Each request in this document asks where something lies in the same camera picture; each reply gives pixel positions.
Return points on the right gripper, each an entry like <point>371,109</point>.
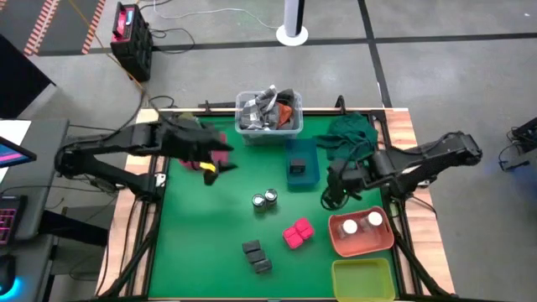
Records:
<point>350,178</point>

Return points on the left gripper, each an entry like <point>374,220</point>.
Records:
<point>189,140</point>

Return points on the spice jar white lid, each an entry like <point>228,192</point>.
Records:
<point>374,218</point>
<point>349,227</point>

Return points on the dark grey blocks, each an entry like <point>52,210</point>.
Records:
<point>256,256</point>

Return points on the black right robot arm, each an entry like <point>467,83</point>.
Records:
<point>440,155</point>

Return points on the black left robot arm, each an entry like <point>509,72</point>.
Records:
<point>117,140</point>

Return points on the pink plastic bin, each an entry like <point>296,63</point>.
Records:
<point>220,158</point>

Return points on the yellow tape strip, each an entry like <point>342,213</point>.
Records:
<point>208,167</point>

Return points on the dark green cloth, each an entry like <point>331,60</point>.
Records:
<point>348,134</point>

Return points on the clear plastic storage bin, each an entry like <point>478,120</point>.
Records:
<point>268,136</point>

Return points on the blue plastic bin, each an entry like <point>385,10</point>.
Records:
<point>308,151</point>

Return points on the black clamp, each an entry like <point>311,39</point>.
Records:
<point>340,102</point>
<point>206,107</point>

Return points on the grey white cloth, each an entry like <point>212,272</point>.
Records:
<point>258,111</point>

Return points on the orange plastic bin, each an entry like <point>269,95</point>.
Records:
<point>361,245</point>

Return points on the silver mounting plate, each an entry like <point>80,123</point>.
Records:
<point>160,179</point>

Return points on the orange cloth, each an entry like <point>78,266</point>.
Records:
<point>284,115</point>

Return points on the green table mat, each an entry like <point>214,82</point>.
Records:
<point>210,235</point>

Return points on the black cloth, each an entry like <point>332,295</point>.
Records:
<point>287,97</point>

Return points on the yellow-green plastic bin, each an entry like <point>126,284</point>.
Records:
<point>363,281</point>

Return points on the white black tower stand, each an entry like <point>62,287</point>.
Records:
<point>292,35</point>

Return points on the black red equipment case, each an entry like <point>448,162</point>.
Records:
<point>134,46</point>

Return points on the grey desk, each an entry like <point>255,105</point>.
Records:
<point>46,168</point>

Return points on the computer monitor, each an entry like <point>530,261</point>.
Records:
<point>14,153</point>

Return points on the white paper sheet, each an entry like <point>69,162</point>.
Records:
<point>14,128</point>

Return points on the black board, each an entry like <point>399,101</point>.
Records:
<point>21,79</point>

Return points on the backlit keyboard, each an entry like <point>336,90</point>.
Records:
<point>10,218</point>

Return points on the black computer mouse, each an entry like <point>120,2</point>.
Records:
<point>6,272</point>

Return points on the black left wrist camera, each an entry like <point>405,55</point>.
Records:
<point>211,178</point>

